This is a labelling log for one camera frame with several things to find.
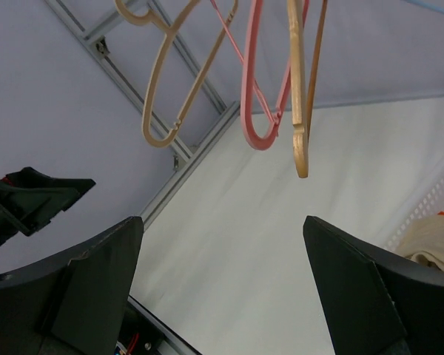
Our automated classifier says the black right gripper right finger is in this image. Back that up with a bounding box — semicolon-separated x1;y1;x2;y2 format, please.
303;216;444;354

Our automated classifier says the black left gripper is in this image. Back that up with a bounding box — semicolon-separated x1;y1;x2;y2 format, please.
0;166;95;246

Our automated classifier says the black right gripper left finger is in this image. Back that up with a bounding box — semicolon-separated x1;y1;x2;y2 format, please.
0;217;144;354

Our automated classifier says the thick pink plastic hanger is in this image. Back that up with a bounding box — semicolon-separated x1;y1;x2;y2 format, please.
240;1;305;151

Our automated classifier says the beige hanger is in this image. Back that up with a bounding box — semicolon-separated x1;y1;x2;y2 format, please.
114;0;240;149

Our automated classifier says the beige garment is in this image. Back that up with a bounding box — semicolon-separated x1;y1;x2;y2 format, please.
396;214;444;271

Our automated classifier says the wooden hanger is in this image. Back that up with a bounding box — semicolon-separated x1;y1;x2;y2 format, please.
287;1;328;178

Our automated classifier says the white plastic basket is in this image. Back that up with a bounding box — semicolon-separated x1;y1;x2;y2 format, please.
374;158;444;251

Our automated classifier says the thin pink wire hanger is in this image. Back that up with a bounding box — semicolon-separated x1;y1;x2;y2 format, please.
211;1;290;128

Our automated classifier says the blue wire hanger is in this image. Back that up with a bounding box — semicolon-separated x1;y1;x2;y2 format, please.
404;0;444;15

